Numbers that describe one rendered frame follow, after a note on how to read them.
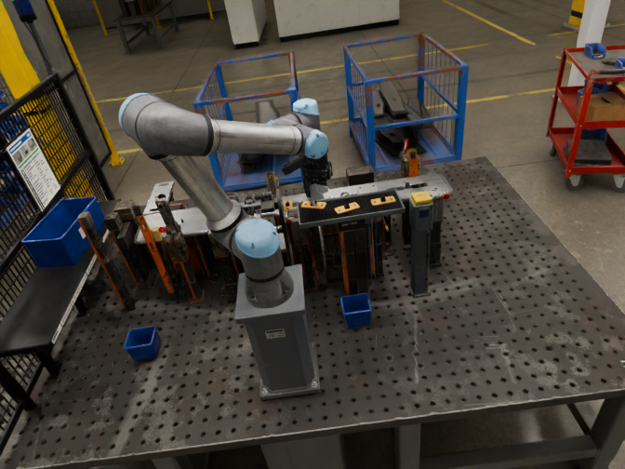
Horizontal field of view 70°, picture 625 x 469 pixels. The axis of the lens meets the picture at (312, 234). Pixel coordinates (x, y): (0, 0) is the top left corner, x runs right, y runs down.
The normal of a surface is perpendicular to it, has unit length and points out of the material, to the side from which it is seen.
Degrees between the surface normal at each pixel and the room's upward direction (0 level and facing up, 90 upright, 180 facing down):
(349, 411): 0
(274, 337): 90
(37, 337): 0
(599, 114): 90
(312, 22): 90
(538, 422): 0
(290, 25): 90
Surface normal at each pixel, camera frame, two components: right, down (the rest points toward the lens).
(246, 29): 0.01, 0.58
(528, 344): -0.12, -0.80
